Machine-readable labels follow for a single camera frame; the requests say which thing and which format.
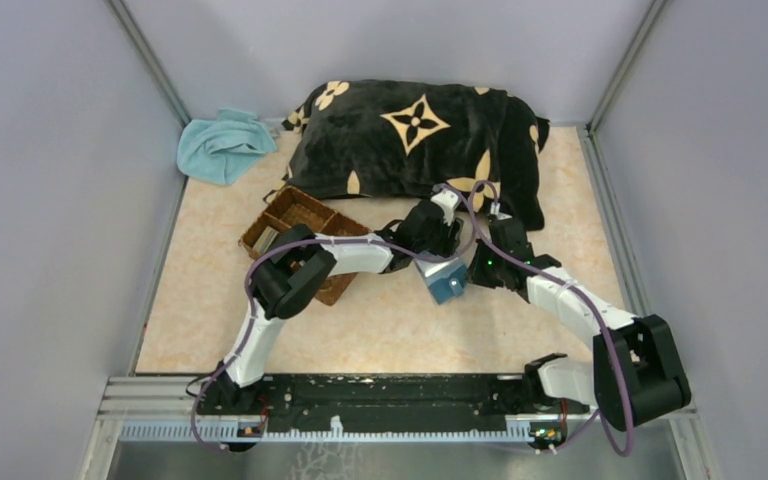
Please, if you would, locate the silver credit card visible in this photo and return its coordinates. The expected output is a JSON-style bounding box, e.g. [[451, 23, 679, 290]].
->
[[415, 260, 451, 278]]

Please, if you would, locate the teal leather card holder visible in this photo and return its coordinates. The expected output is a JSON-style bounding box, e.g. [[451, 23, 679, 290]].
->
[[419, 258, 468, 305]]

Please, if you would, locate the woven brown divided basket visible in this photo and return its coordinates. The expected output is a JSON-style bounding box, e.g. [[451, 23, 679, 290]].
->
[[240, 185, 373, 307]]

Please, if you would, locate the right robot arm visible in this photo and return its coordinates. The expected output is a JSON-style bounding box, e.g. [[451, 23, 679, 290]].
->
[[467, 214, 692, 432]]

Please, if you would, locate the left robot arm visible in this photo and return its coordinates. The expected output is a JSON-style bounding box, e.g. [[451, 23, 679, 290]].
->
[[194, 191, 463, 415]]

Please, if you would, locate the black pillow with tan flowers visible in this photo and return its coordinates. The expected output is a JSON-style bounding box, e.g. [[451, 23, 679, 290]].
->
[[279, 80, 550, 231]]

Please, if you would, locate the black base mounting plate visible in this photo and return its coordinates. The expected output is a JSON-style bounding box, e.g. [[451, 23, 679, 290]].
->
[[221, 374, 589, 433]]

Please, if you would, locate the light blue cloth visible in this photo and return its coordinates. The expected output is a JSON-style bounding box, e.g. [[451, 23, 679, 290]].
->
[[176, 109, 278, 186]]

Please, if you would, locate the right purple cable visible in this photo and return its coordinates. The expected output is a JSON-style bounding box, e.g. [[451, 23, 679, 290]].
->
[[470, 180, 636, 458]]

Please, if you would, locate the purple cable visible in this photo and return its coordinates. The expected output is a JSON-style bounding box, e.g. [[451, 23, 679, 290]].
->
[[470, 180, 636, 458], [189, 182, 501, 452]]

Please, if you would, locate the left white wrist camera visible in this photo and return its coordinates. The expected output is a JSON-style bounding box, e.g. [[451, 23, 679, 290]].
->
[[430, 188, 460, 226]]

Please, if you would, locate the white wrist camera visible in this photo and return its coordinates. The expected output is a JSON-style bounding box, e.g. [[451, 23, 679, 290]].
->
[[488, 203, 511, 222], [430, 188, 460, 226]]

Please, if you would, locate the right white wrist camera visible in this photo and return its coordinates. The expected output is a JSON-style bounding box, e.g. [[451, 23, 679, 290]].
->
[[488, 203, 511, 222]]

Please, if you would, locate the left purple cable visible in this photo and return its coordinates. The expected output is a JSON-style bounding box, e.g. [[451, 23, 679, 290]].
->
[[189, 182, 501, 452]]

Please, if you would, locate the aluminium front rail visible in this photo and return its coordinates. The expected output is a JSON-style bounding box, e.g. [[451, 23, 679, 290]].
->
[[97, 374, 698, 444]]

